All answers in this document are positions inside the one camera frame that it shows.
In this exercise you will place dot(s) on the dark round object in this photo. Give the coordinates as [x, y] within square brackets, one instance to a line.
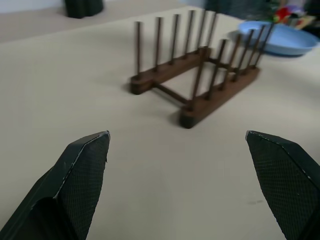
[83, 7]

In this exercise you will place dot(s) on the blue plate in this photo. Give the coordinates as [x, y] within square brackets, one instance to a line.
[285, 40]

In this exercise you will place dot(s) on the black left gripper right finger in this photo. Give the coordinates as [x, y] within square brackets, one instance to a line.
[285, 180]

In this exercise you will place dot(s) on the colourful toy pile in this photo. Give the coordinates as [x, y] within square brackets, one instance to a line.
[290, 15]

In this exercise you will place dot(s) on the brown wooden dish rack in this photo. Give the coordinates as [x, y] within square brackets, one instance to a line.
[192, 72]

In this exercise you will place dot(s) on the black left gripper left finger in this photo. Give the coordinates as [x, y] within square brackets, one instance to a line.
[75, 180]

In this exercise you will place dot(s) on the dark background object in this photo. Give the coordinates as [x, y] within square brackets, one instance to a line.
[225, 6]

